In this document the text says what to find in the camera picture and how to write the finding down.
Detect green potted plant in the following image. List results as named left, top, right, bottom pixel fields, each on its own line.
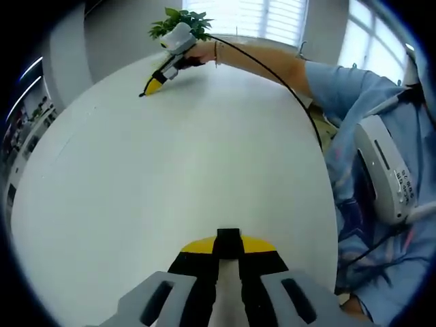
left=147, top=7, right=215, bottom=42

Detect person's right hand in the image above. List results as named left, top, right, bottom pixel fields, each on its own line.
left=183, top=41, right=219, bottom=69

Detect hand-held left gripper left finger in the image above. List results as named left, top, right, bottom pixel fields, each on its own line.
left=97, top=234, right=219, bottom=327

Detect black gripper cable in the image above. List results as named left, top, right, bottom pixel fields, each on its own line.
left=206, top=33, right=323, bottom=149

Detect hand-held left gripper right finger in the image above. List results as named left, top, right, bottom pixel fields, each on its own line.
left=238, top=234, right=373, bottom=327

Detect bright window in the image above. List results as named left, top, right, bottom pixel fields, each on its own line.
left=182, top=0, right=309, bottom=47

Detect white chest-worn device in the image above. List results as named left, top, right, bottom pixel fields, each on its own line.
left=353, top=114, right=416, bottom=226

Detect person in blue shirt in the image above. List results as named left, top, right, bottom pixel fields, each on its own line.
left=304, top=6, right=436, bottom=327

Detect beige trousers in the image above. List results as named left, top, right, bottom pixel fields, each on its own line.
left=306, top=102, right=339, bottom=146

